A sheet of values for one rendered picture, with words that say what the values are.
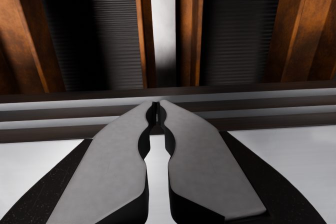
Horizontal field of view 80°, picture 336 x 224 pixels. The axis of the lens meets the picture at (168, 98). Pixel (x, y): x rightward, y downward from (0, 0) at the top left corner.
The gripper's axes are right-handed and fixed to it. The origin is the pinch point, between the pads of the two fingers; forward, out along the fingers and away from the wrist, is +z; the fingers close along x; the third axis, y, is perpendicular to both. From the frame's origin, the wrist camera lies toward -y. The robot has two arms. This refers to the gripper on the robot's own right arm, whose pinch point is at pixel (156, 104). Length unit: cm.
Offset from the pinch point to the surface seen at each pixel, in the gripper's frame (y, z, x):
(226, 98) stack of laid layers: 2.2, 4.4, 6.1
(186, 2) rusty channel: -5.1, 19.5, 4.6
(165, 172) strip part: 6.9, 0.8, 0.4
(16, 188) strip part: 7.5, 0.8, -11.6
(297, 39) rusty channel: 0.6, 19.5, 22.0
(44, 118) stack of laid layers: 2.3, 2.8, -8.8
